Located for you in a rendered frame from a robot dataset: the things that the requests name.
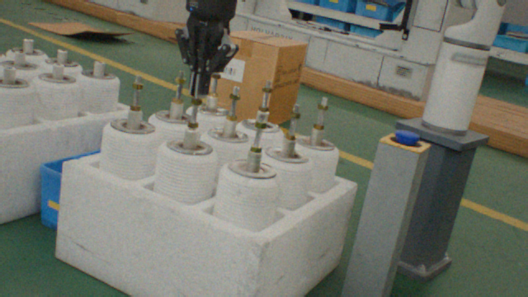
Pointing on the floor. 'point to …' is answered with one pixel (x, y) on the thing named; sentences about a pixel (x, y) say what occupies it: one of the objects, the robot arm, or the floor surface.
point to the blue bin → (51, 189)
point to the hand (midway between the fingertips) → (199, 84)
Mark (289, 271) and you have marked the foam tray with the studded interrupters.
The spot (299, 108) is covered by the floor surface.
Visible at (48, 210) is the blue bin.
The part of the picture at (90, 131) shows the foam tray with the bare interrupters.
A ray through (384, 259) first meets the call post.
